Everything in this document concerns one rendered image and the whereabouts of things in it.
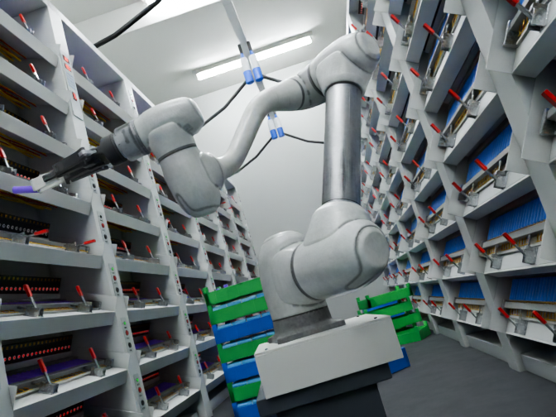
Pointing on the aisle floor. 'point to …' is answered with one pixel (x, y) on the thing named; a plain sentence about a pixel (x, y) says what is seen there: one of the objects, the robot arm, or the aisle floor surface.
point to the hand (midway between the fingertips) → (47, 181)
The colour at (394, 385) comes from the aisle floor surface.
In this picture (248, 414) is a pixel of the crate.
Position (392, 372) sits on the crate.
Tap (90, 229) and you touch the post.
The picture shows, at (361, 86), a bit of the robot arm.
